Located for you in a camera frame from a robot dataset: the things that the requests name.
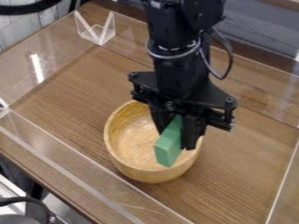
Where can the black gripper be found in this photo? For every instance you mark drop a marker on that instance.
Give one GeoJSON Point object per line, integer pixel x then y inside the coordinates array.
{"type": "Point", "coordinates": [178, 89]}

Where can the green rectangular block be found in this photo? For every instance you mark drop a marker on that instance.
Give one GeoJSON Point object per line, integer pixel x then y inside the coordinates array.
{"type": "Point", "coordinates": [167, 146]}

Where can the brown wooden bowl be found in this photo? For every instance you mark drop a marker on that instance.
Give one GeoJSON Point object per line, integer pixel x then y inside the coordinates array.
{"type": "Point", "coordinates": [130, 136]}

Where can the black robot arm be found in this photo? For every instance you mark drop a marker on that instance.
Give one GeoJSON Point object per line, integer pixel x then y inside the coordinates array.
{"type": "Point", "coordinates": [182, 29]}

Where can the clear acrylic tray walls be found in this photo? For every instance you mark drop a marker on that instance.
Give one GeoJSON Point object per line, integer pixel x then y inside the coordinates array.
{"type": "Point", "coordinates": [81, 138]}

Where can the clear acrylic corner bracket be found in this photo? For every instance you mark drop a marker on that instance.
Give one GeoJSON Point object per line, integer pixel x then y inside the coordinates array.
{"type": "Point", "coordinates": [99, 34]}

